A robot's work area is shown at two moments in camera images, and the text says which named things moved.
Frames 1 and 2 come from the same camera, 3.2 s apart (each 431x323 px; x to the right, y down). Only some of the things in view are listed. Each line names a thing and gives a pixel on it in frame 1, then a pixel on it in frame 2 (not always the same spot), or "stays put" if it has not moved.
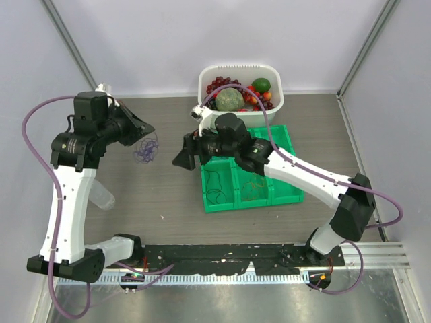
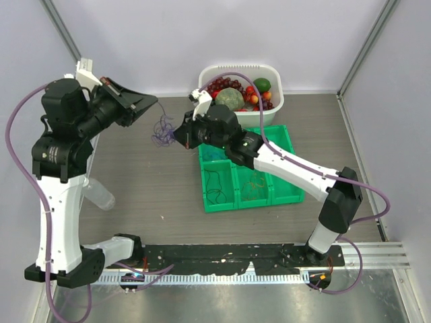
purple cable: (149, 149) to (163, 130)
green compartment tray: (225, 186) stays put
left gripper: (138, 128) to (128, 101)
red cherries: (251, 99) stays put
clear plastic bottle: (101, 196) stays put
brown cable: (213, 190) stays put
